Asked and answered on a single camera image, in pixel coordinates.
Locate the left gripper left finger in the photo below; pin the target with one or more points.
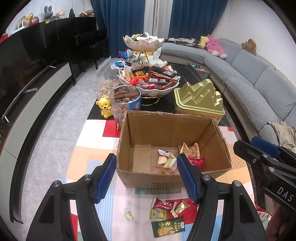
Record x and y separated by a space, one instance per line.
103 175

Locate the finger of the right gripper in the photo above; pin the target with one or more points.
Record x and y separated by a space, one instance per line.
266 147

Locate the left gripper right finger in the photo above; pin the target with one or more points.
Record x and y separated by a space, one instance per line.
190 176

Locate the gold Fortune biscuits bag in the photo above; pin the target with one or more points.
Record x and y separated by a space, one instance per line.
190 152

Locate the red white cake packet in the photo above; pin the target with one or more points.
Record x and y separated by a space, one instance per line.
167 162

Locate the dark red candy packet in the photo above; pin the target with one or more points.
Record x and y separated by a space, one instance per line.
167 205

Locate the gold foil snack packet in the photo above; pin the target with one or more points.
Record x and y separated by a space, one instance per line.
178 209

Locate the small pale green candy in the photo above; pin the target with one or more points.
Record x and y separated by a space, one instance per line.
128 214

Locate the light green durian candy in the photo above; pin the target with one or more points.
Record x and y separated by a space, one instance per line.
158 214

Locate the green cracker packet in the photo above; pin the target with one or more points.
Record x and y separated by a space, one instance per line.
168 227

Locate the pink red hawthorn snack bag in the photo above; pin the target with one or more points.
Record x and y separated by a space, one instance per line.
197 162

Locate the person's right hand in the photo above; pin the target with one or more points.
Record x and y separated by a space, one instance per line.
281 225

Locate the beige cloth on sofa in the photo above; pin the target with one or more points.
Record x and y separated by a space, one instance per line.
286 135

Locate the colourful patchwork tablecloth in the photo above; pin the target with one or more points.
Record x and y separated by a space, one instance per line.
124 212

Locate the brown cardboard box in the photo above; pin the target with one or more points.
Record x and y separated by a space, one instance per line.
144 132

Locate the grey curved sofa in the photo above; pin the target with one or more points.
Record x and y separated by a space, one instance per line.
258 93

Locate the yellow bear figurine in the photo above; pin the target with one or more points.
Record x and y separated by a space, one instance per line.
104 104

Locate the gold mountain-shaped tin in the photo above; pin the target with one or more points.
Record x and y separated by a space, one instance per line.
200 99

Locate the clear jar of nuts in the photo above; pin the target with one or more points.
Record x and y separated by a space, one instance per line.
124 98

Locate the grey TV cabinet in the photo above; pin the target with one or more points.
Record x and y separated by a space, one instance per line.
20 125

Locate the two-tier lotus snack stand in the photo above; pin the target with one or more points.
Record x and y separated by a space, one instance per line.
142 67

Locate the brown teddy bear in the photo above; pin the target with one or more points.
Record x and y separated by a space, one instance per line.
249 46

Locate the pink plush toy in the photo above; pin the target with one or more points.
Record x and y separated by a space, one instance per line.
214 48

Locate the yellow plush toy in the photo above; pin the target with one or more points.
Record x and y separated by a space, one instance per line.
203 41

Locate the black television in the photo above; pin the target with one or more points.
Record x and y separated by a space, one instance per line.
24 55

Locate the blue curtains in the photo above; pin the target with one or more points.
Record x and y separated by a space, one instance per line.
189 19

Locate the white sheer curtain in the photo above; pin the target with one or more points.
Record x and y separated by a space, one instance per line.
157 17

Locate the grey rabbit plush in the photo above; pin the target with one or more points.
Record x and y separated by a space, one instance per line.
47 12

